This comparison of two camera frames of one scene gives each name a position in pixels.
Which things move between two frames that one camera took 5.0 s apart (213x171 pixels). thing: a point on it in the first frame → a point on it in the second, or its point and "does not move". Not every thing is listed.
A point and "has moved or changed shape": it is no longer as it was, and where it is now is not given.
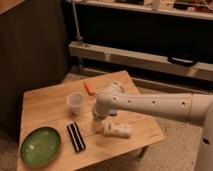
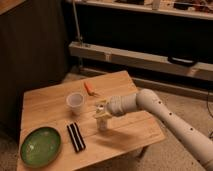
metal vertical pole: [75, 18] does not move
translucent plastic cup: [75, 100] does not move
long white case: [162, 63] does not move
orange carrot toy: [89, 90] does not move
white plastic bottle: [117, 129] has moved or changed shape
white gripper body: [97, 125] → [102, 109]
